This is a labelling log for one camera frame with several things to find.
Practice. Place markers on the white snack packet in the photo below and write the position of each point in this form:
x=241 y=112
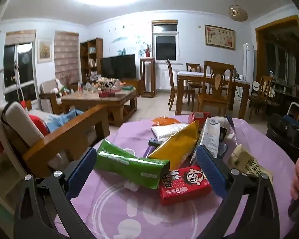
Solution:
x=164 y=130

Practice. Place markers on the green snack packet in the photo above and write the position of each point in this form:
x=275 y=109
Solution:
x=124 y=164

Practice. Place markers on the white metal chair frame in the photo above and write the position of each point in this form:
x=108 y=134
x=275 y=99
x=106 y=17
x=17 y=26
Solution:
x=290 y=109

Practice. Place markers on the wooden door frame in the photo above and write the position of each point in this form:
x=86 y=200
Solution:
x=258 y=54

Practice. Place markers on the white standing air conditioner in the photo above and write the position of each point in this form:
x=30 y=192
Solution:
x=248 y=59

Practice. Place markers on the wooden dining chair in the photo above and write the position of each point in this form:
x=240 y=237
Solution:
x=193 y=67
x=173 y=79

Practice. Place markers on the wooden bookshelf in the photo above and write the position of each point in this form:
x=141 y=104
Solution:
x=98 y=54

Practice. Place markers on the beige snack packet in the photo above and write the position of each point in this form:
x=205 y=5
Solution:
x=244 y=159

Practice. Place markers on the cluster of small table items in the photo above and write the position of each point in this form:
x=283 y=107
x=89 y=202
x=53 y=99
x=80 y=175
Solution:
x=107 y=84

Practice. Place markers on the wooden chair with oval back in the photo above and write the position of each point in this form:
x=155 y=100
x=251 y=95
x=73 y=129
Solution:
x=218 y=79

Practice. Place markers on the wooden armchair with beige cushions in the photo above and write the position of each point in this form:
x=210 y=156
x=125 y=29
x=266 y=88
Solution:
x=64 y=134

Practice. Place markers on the purple tablecloth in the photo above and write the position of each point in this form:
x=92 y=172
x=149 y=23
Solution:
x=119 y=204

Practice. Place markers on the small wooden armchair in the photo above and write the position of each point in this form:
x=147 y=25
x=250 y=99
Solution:
x=48 y=97

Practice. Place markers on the yellow snack packet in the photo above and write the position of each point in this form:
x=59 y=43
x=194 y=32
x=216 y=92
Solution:
x=177 y=147

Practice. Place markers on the white drink carton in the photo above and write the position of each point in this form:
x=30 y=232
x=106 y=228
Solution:
x=210 y=134

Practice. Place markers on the wooden coffee table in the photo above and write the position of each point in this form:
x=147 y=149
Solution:
x=94 y=100

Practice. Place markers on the red milk carton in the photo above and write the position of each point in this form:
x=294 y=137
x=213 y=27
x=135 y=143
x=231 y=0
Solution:
x=182 y=186

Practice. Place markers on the wooden dining table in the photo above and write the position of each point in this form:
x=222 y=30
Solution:
x=189 y=79

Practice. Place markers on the person's right hand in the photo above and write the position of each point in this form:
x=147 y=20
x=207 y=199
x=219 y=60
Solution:
x=297 y=176

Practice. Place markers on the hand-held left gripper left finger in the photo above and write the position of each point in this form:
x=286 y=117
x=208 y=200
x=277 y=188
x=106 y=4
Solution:
x=82 y=171

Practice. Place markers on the black television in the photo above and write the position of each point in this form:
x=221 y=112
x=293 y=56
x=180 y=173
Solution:
x=118 y=66

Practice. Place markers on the orange snack packet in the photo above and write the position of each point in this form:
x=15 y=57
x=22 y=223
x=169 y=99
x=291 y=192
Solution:
x=164 y=120

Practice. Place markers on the kettle and jars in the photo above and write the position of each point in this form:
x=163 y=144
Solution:
x=236 y=74

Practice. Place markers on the large framed picture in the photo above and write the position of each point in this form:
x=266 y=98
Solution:
x=219 y=36

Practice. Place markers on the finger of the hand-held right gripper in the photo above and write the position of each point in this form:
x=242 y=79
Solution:
x=276 y=127

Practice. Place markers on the light blue cloth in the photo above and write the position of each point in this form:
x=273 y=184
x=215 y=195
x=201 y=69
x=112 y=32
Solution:
x=64 y=120

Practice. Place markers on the white radiator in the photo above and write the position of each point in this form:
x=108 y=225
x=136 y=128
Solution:
x=163 y=79

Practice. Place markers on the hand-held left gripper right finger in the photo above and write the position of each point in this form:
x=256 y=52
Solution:
x=211 y=169

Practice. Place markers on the glass balcony door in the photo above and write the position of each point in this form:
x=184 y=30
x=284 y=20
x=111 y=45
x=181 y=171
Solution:
x=10 y=64

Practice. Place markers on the small red box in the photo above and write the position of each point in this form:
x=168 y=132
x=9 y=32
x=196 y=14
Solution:
x=198 y=116

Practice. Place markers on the red cushion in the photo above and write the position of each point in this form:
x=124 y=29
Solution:
x=38 y=124

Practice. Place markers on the small framed painting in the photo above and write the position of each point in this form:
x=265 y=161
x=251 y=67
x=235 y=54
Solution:
x=44 y=51

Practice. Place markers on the wood framed window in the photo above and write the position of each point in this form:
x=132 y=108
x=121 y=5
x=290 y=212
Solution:
x=164 y=43

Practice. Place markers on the gold pendant lamp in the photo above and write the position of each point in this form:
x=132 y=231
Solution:
x=238 y=12

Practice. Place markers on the red vase with plant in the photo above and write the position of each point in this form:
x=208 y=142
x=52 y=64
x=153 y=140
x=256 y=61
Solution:
x=147 y=52

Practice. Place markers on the short striped roller blind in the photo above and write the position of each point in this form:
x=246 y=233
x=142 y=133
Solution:
x=20 y=37

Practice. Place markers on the tall wooden plant stand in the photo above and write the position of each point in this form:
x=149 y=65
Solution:
x=147 y=59

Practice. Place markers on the wooden chair with white cushion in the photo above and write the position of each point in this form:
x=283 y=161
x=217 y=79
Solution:
x=264 y=84

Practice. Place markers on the wooden television cabinet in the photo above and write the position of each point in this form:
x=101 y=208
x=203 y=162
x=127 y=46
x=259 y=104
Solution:
x=135 y=84

